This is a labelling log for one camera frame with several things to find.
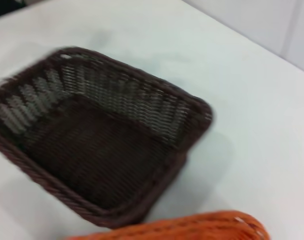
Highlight dark brown woven basket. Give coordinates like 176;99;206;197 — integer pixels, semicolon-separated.
0;46;214;229

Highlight orange woven plastic basket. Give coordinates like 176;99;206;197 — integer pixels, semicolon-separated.
64;210;271;240

